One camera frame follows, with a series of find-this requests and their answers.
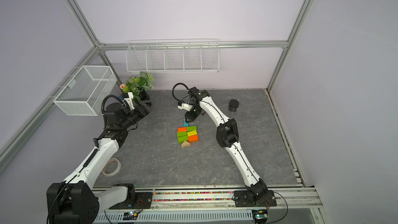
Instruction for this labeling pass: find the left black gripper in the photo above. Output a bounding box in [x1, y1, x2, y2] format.
[120, 100, 155, 129]

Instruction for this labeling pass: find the green block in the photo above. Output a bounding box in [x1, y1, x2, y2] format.
[187, 125, 197, 132]
[177, 131, 187, 137]
[178, 135, 189, 144]

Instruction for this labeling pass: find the orange block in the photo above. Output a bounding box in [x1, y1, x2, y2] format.
[177, 127, 187, 132]
[188, 135, 199, 143]

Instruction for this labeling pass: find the yellow block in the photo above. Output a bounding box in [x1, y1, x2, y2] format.
[187, 130, 198, 136]

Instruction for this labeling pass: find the tan wooden triangle block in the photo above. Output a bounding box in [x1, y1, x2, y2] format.
[181, 141, 191, 148]

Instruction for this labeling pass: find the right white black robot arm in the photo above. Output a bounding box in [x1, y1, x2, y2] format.
[178, 87, 274, 207]

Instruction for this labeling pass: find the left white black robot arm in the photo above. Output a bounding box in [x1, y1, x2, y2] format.
[46, 99, 152, 224]

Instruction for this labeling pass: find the green potted plant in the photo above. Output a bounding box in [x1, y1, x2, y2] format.
[120, 72, 154, 101]

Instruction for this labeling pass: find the black cylinder container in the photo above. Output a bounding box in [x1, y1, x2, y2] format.
[228, 99, 239, 112]

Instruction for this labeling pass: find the white mesh side basket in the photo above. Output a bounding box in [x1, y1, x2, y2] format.
[53, 65, 117, 116]

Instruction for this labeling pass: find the tape roll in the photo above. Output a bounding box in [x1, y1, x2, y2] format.
[102, 158, 121, 177]

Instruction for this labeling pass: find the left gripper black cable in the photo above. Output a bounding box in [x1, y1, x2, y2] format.
[101, 94, 123, 116]

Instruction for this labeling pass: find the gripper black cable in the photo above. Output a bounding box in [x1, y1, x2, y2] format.
[101, 94, 123, 116]
[171, 82, 191, 103]

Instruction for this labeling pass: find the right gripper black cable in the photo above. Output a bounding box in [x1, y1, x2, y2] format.
[171, 82, 191, 103]

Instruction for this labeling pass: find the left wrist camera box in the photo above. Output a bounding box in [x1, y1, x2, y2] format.
[122, 92, 134, 111]

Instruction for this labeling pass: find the long white wire basket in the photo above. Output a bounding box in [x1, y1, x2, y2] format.
[125, 39, 220, 73]

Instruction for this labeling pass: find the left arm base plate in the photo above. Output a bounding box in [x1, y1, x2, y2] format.
[109, 192, 153, 209]

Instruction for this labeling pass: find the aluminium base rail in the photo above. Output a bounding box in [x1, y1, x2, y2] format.
[100, 187, 323, 211]

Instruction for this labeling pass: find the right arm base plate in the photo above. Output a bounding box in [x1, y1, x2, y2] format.
[232, 190, 277, 208]

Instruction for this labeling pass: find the white vented cable duct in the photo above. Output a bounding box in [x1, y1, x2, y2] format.
[94, 210, 255, 224]

